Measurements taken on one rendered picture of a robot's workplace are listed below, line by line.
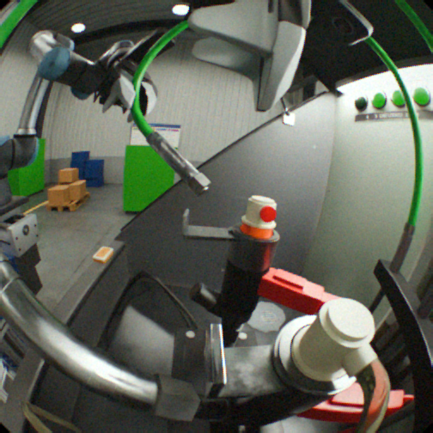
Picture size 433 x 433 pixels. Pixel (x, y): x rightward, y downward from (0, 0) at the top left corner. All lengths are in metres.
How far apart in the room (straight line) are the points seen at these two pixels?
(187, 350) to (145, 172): 3.30
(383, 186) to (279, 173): 0.24
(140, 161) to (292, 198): 3.12
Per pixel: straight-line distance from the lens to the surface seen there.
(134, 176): 3.45
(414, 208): 0.25
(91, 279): 0.38
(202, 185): 0.19
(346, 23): 0.20
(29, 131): 0.79
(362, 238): 0.40
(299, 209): 0.48
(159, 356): 0.39
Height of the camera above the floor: 1.17
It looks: 18 degrees down
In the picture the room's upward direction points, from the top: 8 degrees clockwise
